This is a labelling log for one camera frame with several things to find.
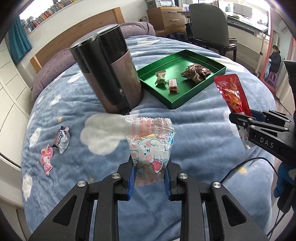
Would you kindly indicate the bright red snack packet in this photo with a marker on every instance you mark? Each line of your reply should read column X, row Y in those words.
column 231, row 92

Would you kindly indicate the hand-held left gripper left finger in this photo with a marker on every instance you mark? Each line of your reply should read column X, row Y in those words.
column 131, row 183

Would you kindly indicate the pink character snack packet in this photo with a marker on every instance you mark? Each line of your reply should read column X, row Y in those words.
column 47, row 160

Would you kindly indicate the grey chair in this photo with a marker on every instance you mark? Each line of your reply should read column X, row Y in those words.
column 208, row 25

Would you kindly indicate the dark red snack packet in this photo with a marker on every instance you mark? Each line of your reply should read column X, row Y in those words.
column 206, row 70

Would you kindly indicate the blue white snack packet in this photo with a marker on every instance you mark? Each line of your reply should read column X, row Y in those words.
column 62, row 139

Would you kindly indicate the wooden headboard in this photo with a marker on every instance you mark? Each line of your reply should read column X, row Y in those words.
column 69, row 32

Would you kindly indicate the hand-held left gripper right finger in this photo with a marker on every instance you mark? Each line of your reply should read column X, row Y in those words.
column 167, row 185

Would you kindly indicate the small pink candy packet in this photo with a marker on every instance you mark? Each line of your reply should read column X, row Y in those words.
column 173, row 85

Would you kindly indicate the blue cloud print blanket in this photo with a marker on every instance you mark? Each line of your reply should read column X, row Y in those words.
column 185, row 139

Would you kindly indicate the white printer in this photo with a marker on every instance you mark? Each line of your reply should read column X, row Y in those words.
column 161, row 3

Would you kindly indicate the white wardrobe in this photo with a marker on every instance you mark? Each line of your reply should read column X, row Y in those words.
column 9, row 81

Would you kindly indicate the wooden drawer cabinet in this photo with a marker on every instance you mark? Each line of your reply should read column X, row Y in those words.
column 166, row 19

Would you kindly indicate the bronze and black canister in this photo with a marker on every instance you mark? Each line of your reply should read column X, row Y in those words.
column 108, row 69

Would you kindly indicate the coral metal frame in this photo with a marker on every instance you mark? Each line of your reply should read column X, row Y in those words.
column 273, row 34

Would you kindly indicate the green tray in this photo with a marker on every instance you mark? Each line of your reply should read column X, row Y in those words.
column 185, row 91

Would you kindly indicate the purple stool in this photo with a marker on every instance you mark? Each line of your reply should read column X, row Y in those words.
column 270, row 76

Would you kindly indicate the black backpack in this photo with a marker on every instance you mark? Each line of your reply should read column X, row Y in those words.
column 179, row 37

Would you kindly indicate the row of books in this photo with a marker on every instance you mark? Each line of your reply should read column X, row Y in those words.
column 46, row 17

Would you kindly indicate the teal curtain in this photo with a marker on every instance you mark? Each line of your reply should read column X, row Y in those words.
column 19, row 44

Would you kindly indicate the brown snack packet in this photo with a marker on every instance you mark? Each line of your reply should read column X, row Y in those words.
column 193, row 74

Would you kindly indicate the white desk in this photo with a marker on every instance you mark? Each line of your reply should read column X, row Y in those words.
column 242, row 23

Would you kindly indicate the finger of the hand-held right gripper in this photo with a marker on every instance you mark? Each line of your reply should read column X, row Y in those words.
column 255, row 113
column 240, row 119

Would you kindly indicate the pastel bunny print snack packet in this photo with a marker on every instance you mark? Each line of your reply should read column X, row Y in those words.
column 148, row 148

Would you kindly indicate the person's right forearm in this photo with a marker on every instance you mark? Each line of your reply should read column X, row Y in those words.
column 285, row 180

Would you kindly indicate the silver monitor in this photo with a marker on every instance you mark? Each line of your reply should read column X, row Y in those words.
column 242, row 9

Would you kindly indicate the wall socket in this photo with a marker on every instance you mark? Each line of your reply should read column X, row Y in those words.
column 143, row 18

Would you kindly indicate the beige green candy packet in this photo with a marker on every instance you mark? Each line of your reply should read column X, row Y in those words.
column 160, row 77

